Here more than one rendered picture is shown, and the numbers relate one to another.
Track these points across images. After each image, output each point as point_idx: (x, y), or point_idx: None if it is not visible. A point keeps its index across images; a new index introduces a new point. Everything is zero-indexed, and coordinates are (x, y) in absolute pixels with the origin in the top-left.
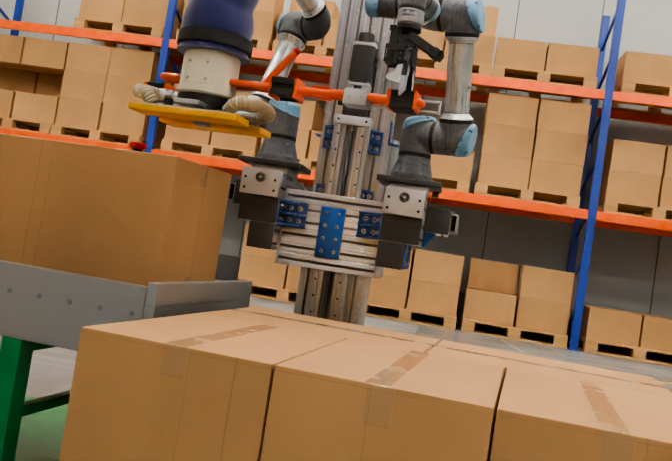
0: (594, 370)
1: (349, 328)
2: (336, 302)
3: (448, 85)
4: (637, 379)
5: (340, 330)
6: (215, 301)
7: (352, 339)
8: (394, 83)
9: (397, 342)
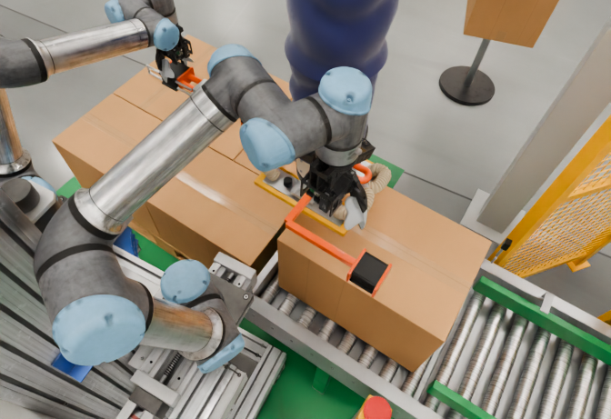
0: (91, 142)
1: (208, 200)
2: None
3: (15, 126)
4: (81, 128)
5: (222, 186)
6: None
7: (231, 157)
8: (173, 74)
9: (199, 164)
